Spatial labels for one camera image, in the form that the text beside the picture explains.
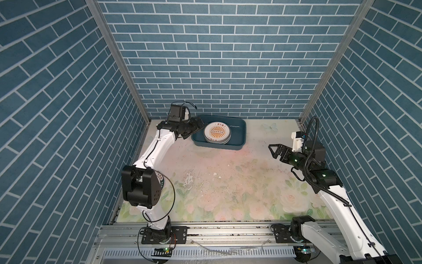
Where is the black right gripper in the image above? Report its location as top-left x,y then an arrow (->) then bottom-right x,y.
270,142 -> 311,174

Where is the orange sunburst plate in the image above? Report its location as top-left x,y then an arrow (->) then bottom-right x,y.
203,122 -> 231,144

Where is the green rim text plate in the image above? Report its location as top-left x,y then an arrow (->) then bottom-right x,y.
155,170 -> 165,192

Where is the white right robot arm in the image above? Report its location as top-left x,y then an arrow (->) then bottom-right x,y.
268,142 -> 401,264

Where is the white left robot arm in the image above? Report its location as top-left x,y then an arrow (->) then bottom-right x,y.
121,117 -> 205,231

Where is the teal plastic bin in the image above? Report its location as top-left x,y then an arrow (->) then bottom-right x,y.
191,115 -> 247,151

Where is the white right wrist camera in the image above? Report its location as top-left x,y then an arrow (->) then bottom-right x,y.
291,132 -> 306,152

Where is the black corrugated cable conduit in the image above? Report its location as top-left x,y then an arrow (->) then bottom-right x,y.
301,115 -> 352,207

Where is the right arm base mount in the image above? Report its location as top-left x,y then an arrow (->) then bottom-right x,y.
270,215 -> 315,243

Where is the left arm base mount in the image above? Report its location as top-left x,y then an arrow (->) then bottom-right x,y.
140,221 -> 188,245

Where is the aluminium front rail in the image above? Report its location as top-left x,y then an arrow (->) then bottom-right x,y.
87,221 -> 352,264

